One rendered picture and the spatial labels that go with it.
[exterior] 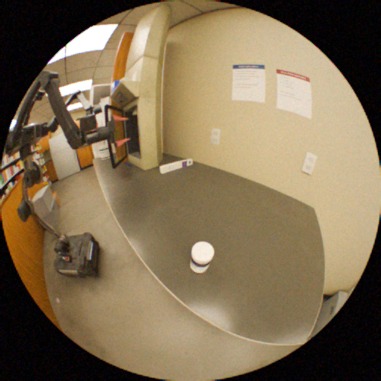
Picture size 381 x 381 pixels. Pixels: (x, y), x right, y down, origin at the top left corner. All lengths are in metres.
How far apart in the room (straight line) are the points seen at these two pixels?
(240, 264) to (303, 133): 0.69
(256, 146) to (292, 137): 0.22
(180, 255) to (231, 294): 0.15
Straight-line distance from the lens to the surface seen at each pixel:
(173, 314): 1.21
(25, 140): 1.16
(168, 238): 0.32
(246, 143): 0.76
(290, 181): 0.77
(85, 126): 0.54
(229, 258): 0.31
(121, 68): 1.23
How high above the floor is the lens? 1.21
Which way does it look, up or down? 32 degrees down
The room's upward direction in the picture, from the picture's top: 3 degrees clockwise
